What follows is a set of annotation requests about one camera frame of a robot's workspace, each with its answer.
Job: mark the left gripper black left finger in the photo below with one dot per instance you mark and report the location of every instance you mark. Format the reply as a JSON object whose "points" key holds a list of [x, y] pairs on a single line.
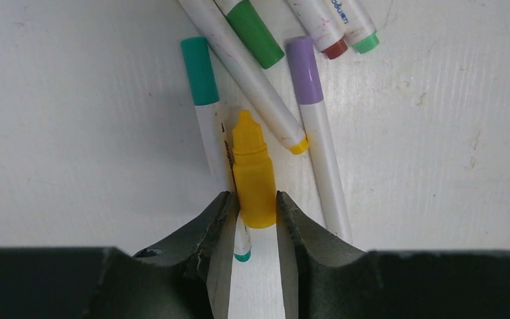
{"points": [[185, 275]]}

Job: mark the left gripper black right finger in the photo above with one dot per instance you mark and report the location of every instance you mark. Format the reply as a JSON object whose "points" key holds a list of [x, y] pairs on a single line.
{"points": [[324, 277]]}

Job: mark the small yellow bottle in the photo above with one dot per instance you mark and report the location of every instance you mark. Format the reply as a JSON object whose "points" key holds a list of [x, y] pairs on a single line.
{"points": [[253, 173]]}

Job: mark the teal marker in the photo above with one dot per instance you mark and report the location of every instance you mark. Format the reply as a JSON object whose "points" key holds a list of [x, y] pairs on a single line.
{"points": [[210, 115]]}

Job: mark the purple marker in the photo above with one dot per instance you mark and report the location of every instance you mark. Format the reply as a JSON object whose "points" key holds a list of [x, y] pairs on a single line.
{"points": [[309, 95]]}

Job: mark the brown marker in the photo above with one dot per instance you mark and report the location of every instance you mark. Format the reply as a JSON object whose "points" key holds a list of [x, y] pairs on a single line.
{"points": [[321, 26]]}

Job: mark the dark green cap marker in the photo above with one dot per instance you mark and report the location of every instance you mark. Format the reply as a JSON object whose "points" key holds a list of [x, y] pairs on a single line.
{"points": [[252, 31]]}

